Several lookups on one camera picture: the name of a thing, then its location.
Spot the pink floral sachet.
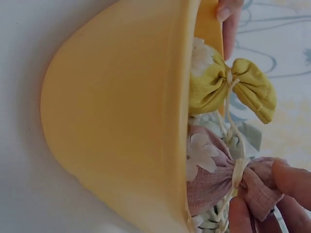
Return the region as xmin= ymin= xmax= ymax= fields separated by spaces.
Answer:
xmin=186 ymin=125 xmax=285 ymax=223

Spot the yellow-green floral sachet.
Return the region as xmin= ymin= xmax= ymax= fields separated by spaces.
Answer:
xmin=189 ymin=37 xmax=277 ymax=125

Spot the person's right hand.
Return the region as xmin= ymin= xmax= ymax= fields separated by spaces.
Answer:
xmin=229 ymin=159 xmax=311 ymax=233

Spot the person's left hand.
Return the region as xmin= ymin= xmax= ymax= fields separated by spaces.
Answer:
xmin=216 ymin=0 xmax=245 ymax=62

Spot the yellow plastic bowl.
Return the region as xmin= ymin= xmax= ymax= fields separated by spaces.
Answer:
xmin=40 ymin=0 xmax=225 ymax=233

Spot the pale green floral sachet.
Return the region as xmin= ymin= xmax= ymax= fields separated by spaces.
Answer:
xmin=191 ymin=206 xmax=231 ymax=233
xmin=193 ymin=114 xmax=263 ymax=159

